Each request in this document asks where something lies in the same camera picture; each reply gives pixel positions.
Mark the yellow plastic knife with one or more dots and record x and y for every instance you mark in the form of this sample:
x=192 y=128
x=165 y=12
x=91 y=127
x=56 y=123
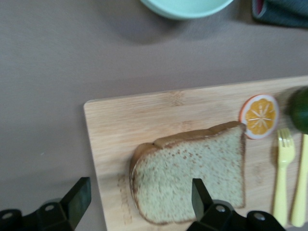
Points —
x=300 y=183

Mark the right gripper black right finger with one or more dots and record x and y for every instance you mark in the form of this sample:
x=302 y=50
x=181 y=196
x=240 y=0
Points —
x=202 y=204

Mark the plain brown bread slice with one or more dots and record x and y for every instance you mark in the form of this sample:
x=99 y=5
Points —
x=187 y=168

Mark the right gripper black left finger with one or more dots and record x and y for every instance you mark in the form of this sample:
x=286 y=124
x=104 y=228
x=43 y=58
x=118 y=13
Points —
x=77 y=199

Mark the pale green bowl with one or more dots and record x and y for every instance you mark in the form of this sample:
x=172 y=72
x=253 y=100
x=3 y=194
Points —
x=187 y=8

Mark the yellow plastic fork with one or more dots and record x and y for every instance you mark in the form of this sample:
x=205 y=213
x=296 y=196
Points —
x=282 y=173

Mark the wooden cutting board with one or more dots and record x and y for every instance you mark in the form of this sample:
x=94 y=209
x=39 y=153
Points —
x=144 y=115

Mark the orange fruit slice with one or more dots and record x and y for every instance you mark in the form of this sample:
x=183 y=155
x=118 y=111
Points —
x=261 y=118

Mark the dark grey folded cloth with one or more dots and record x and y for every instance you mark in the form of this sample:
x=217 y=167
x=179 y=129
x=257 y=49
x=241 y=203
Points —
x=284 y=14

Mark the dark green avocado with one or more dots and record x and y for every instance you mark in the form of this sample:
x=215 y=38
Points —
x=300 y=110

